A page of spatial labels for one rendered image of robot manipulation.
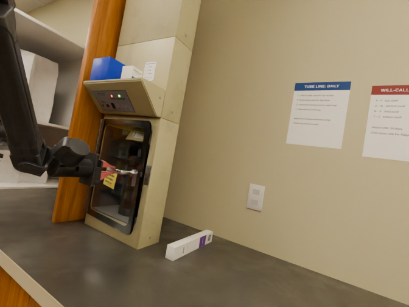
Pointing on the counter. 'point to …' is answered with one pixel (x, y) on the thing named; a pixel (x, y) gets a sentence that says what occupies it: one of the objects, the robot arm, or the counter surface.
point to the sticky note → (110, 180)
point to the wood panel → (78, 130)
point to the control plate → (104, 97)
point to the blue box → (106, 69)
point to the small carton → (129, 72)
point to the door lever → (121, 171)
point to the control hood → (139, 84)
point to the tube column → (159, 21)
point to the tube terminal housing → (167, 130)
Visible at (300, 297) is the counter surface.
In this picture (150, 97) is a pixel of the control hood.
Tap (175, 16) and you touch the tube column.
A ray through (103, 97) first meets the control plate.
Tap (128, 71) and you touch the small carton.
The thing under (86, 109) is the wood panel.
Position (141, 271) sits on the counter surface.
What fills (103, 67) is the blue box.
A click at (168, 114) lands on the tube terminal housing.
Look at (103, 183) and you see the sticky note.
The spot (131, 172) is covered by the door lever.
